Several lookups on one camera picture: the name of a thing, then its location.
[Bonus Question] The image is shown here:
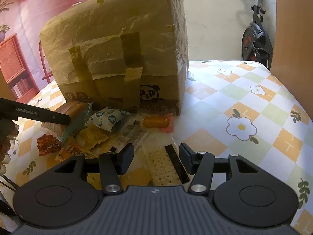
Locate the brown cardboard box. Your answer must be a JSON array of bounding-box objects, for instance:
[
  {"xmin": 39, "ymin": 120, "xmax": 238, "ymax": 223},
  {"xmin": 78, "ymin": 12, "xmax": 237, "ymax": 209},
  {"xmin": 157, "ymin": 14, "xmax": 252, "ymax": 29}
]
[{"xmin": 40, "ymin": 0, "xmax": 189, "ymax": 112}]

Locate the cracker packet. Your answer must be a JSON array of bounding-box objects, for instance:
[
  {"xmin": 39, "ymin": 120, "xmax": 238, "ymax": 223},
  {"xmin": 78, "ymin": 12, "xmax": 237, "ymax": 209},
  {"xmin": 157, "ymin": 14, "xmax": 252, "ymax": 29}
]
[{"xmin": 142, "ymin": 143, "xmax": 191, "ymax": 186}]

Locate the printed room backdrop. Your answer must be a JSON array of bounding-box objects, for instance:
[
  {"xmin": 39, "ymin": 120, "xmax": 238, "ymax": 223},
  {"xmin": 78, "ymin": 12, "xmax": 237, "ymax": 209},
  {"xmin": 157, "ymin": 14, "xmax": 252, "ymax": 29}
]
[{"xmin": 1, "ymin": 0, "xmax": 85, "ymax": 103}]

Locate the orange jelly snack pack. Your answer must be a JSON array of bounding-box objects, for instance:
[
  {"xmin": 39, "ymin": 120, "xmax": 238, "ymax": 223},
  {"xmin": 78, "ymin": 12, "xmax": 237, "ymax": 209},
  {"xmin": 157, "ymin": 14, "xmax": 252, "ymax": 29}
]
[{"xmin": 143, "ymin": 113, "xmax": 174, "ymax": 133}]

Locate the white panda print packet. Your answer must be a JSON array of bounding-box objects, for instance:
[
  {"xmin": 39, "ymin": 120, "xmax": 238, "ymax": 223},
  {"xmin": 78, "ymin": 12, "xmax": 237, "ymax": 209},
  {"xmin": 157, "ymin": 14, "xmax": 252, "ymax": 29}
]
[{"xmin": 86, "ymin": 107, "xmax": 130, "ymax": 132}]

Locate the red shiny snack packet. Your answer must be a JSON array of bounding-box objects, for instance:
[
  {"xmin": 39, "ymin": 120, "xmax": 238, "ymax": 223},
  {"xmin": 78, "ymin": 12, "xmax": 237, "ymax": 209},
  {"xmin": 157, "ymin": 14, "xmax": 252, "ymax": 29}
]
[{"xmin": 37, "ymin": 134, "xmax": 62, "ymax": 156}]

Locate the black exercise bike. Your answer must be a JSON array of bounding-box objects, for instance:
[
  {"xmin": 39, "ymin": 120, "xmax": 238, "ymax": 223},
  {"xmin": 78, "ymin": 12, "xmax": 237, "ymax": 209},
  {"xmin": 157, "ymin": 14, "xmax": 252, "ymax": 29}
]
[{"xmin": 241, "ymin": 0, "xmax": 273, "ymax": 70}]

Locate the checkered floral tablecloth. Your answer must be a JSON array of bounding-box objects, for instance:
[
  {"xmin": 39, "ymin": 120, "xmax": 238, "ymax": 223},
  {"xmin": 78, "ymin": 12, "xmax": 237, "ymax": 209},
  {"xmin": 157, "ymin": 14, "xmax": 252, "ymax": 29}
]
[{"xmin": 0, "ymin": 60, "xmax": 313, "ymax": 235}]

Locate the clear barcode wrapper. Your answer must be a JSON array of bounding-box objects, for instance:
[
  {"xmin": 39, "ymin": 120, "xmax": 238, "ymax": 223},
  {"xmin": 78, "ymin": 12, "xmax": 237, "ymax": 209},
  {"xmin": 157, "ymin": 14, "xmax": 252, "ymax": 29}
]
[{"xmin": 112, "ymin": 120, "xmax": 148, "ymax": 152}]

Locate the person's left hand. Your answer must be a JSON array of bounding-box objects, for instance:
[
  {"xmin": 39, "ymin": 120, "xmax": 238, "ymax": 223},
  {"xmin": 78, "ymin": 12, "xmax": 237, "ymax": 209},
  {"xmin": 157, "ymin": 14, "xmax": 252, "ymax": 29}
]
[{"xmin": 0, "ymin": 118, "xmax": 19, "ymax": 175}]

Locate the orange beige snack bar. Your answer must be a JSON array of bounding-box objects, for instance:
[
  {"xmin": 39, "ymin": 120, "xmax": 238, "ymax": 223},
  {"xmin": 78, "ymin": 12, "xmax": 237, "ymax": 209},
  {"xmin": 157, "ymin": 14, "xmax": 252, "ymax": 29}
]
[{"xmin": 41, "ymin": 101, "xmax": 93, "ymax": 144}]

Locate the small yellow snack packet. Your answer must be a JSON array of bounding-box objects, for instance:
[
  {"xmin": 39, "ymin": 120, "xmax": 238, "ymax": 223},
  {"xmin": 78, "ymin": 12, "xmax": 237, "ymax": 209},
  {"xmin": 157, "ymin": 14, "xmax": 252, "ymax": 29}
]
[{"xmin": 75, "ymin": 124, "xmax": 109, "ymax": 150}]

